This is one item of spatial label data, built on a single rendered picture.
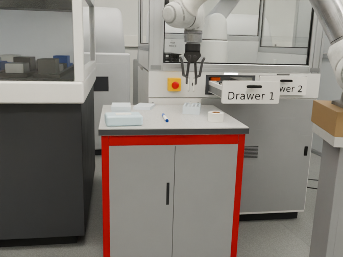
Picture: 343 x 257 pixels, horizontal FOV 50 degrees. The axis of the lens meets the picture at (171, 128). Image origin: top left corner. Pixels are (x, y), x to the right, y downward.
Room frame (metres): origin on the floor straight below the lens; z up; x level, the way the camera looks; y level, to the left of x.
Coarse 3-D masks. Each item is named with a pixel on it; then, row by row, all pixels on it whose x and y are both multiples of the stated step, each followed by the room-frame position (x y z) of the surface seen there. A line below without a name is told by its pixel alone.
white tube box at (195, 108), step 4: (184, 104) 1.85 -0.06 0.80; (188, 104) 1.86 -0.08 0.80; (192, 104) 1.86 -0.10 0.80; (196, 104) 1.87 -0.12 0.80; (200, 104) 1.85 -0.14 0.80; (184, 108) 1.77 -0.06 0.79; (188, 108) 1.77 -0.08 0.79; (192, 108) 1.76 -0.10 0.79; (196, 108) 1.76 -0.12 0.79; (200, 108) 1.82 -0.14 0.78; (184, 112) 1.77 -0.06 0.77; (188, 112) 1.77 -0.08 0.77; (192, 112) 1.76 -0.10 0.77; (196, 112) 1.76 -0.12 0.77
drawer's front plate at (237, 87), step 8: (224, 88) 1.76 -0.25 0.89; (232, 88) 1.77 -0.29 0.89; (240, 88) 1.77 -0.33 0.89; (248, 88) 1.78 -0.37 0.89; (256, 88) 1.78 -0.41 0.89; (264, 88) 1.79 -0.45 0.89; (272, 88) 1.80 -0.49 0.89; (224, 96) 1.76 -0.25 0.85; (232, 96) 1.77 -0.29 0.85; (240, 96) 1.77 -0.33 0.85; (248, 96) 1.78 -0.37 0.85; (264, 96) 1.79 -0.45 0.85
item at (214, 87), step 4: (208, 84) 2.11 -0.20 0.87; (212, 84) 2.02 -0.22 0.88; (216, 84) 1.94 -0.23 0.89; (220, 84) 2.12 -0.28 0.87; (208, 88) 2.09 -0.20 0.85; (212, 88) 2.00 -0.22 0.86; (216, 88) 1.92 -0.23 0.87; (220, 88) 1.86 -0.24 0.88; (212, 92) 2.00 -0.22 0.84; (216, 92) 1.92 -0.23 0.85; (220, 92) 1.85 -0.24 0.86; (220, 96) 1.84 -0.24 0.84
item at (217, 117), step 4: (208, 112) 1.61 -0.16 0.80; (212, 112) 1.63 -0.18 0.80; (216, 112) 1.63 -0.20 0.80; (220, 112) 1.62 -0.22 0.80; (208, 116) 1.61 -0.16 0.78; (212, 116) 1.59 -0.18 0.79; (216, 116) 1.58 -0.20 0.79; (220, 116) 1.59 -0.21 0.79; (208, 120) 1.60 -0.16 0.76; (212, 120) 1.59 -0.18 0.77; (216, 120) 1.58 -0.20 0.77; (220, 120) 1.59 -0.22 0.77
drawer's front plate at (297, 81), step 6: (264, 78) 2.13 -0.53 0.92; (270, 78) 2.13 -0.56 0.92; (276, 78) 2.14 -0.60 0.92; (282, 78) 2.14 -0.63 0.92; (288, 78) 2.15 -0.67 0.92; (294, 78) 2.16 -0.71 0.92; (300, 78) 2.16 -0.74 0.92; (306, 78) 2.17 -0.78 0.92; (282, 84) 2.14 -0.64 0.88; (288, 84) 2.15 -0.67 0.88; (294, 84) 2.16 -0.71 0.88; (300, 84) 2.16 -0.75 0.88; (306, 84) 2.17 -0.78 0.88; (282, 90) 2.15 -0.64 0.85; (288, 90) 2.15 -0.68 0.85; (294, 90) 2.16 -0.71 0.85; (300, 90) 2.16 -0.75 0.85
